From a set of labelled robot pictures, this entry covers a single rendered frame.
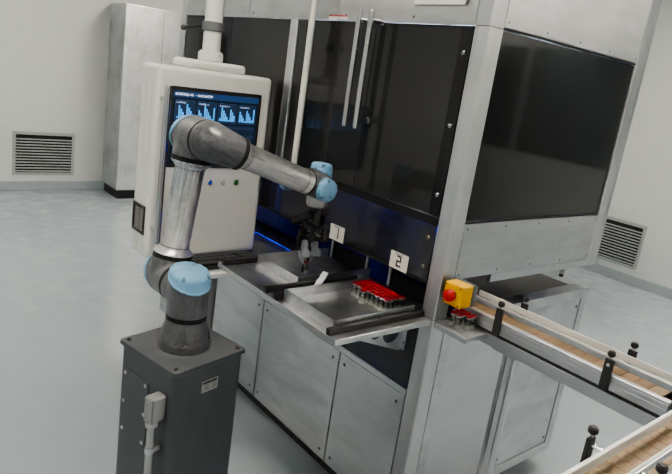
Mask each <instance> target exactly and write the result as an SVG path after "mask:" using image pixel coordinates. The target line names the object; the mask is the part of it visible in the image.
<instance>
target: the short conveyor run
mask: <svg viewBox="0 0 672 474"><path fill-rule="evenodd" d="M480 296H481V297H480ZM482 297H484V298H486V299H484V298H482ZM487 299H488V300H487ZM489 300H490V301H489ZM523 300H524V302H522V303H521V307H519V306H516V305H514V304H512V303H510V302H507V301H505V300H503V299H501V298H498V297H496V296H494V295H492V294H489V293H487V292H485V291H482V290H480V291H479V296H478V295H476V300H475V305H474V306H473V307H468V308H463V309H465V310H466V311H468V312H471V313H472V314H475V315H477V319H476V320H477V321H476V326H475V327H476V328H478V329H480V330H482V331H484V332H486V333H488V336H487V339H484V340H480V341H481V342H483V343H485V344H487V345H489V346H491V347H493V348H495V349H497V350H499V351H501V352H503V353H504V354H506V355H508V356H510V357H512V358H514V359H516V360H518V361H520V362H522V363H524V364H526V365H527V366H529V367H531V368H533V369H535V370H537V371H539V372H541V373H543V374H545V375H547V376H549V377H550V378H552V379H554V380H556V381H558V382H560V383H562V384H564V385H566V386H568V387H570V388H572V389H573V390H575V391H577V392H579V393H581V394H583V395H585V396H587V397H589V398H591V399H593V400H595V401H596V402H598V403H600V404H602V405H604V406H606V407H608V408H610V409H612V410H614V411H616V412H618V413H620V414H621V415H623V416H625V417H627V418H629V419H631V420H633V421H635V422H637V423H639V424H641V425H643V426H645V425H646V424H648V423H650V422H651V421H653V420H655V419H657V418H658V417H660V416H662V415H664V414H665V413H667V412H669V411H670V410H672V383H670V382H672V374H670V373H668V372H666V371H663V370H661V369H659V368H657V367H654V366H652V365H650V364H647V363H645V362H643V361H641V360H638V359H636V358H637V354H638V352H637V351H635V349H637V348H639V344H638V342H635V341H633V342H631V345H630V346H631V347H632V349H628V353H627V354H625V353H623V352H620V351H618V350H616V349H614V348H611V347H609V346H607V345H605V344H602V343H600V342H598V341H595V340H593V339H591V338H589V337H586V336H584V335H582V334H580V333H577V332H575V331H573V330H571V329H568V328H566V327H564V326H562V325H559V324H557V323H555V322H553V321H550V320H548V319H546V318H544V317H541V316H539V315H537V314H534V313H532V312H530V311H528V307H529V304H527V302H528V301H529V300H530V298H529V296H524V297H523ZM491 301H493V302H495V303H497V304H495V303H493V302H491ZM504 307H506V308H508V309H506V308H504ZM509 309H510V310H509ZM511 310H512V311H511ZM513 311H515V312H517V313H515V312H513ZM518 313H519V314H518ZM526 317H528V318H526ZM529 318H530V319H529ZM531 319H532V320H531ZM533 320H535V321H537V322H539V323H537V322H535V321H533ZM540 323H541V324H540ZM542 324H543V325H542ZM544 325H546V326H548V327H550V328H548V327H546V326H544ZM551 328H552V329H551ZM553 329H554V330H553ZM555 330H557V331H559V332H561V333H559V332H557V331H555ZM562 333H563V334H562ZM564 334H565V335H564ZM566 335H568V336H570V337H572V338H570V337H568V336H566ZM573 338H574V339H573ZM575 339H577V340H579V341H581V342H583V343H581V342H579V341H577V340H575ZM584 343H585V344H584ZM586 344H588V345H590V346H592V347H590V346H588V345H586ZM593 347H594V348H593ZM595 348H596V349H595ZM597 349H599V350H601V351H603V352H601V351H599V350H597ZM604 352H605V353H604ZM606 353H607V354H606ZM615 357H616V358H615ZM617 358H619V359H621V360H623V361H625V362H623V361H621V360H619V359H617ZM634 366H636V367H634ZM637 367H638V368H637ZM639 368H641V369H643V370H645V371H647V372H645V371H643V370H641V369H639ZM648 372H649V373H648ZM650 373H652V374H654V375H656V376H658V377H656V376H654V375H652V374H650ZM659 377H661V378H663V379H665V380H667V381H665V380H663V379H661V378H659ZM668 381H669V382H668Z"/></svg>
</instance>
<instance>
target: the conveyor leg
mask: <svg viewBox="0 0 672 474"><path fill-rule="evenodd" d="M492 349H494V350H496V351H498V352H500V353H502V354H503V357H502V361H501V366H500V370H499V374H498V379H497V383H496V388H495V392H494V397H493V401H492V405H491V410H490V414H489V419H488V423H487V428H486V432H485V436H484V441H483V445H482V450H481V454H480V459H479V463H478V467H477V472H476V474H492V472H493V468H494V464H495V459H496V455H497V451H498V446H499V442H500V438H501V433H502V429H503V425H504V421H505V416H506V412H507V408H508V403H509V399H510V395H511V391H512V386H513V382H514V378H515V373H516V369H517V365H518V360H516V359H514V358H512V357H510V356H508V355H506V354H504V353H503V352H501V351H499V350H497V349H495V348H493V347H492Z"/></svg>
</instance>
